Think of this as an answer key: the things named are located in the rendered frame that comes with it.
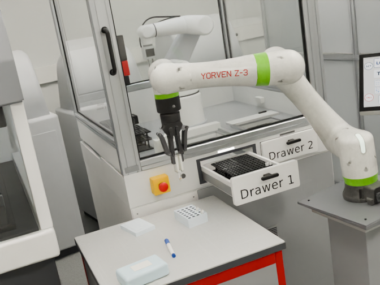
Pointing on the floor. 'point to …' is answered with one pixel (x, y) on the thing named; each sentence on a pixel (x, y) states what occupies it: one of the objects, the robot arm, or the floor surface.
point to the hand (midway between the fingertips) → (177, 163)
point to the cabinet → (271, 217)
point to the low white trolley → (190, 249)
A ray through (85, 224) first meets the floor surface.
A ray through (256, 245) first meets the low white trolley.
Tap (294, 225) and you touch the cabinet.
